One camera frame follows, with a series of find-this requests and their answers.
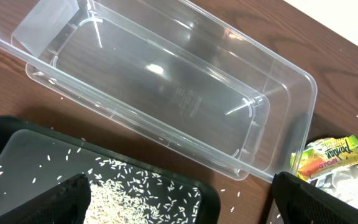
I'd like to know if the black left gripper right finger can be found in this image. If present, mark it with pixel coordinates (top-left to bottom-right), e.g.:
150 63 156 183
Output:
272 172 358 224

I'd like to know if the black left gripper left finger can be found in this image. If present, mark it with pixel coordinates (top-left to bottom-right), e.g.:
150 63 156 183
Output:
0 174 91 224

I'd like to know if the green yellow snack wrapper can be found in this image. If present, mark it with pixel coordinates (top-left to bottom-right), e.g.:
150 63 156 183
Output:
296 135 358 182

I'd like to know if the white napkin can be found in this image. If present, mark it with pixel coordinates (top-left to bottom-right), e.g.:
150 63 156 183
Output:
315 165 358 209

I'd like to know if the pile of white rice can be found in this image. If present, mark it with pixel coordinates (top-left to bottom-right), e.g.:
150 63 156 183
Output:
0 143 201 223

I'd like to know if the black tray bin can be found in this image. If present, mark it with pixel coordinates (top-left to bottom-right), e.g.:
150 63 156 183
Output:
0 116 221 223

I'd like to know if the clear plastic bin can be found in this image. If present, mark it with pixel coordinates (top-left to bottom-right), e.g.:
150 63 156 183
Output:
0 0 317 181

